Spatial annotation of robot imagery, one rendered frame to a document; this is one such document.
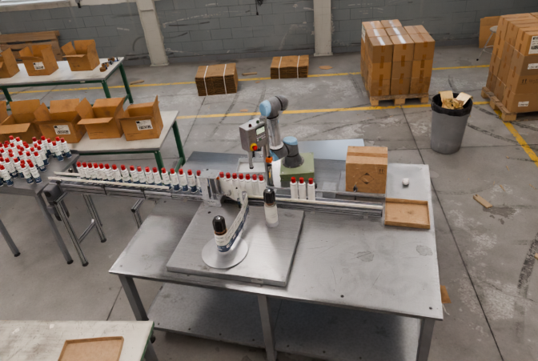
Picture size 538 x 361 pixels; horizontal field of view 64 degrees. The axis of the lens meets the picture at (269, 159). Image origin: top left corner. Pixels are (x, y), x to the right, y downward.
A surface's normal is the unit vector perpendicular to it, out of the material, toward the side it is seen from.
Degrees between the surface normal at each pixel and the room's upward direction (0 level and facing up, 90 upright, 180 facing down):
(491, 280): 0
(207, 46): 90
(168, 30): 90
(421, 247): 0
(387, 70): 90
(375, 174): 90
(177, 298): 1
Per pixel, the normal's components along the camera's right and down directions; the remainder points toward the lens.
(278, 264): -0.09, -0.83
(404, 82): -0.01, 0.51
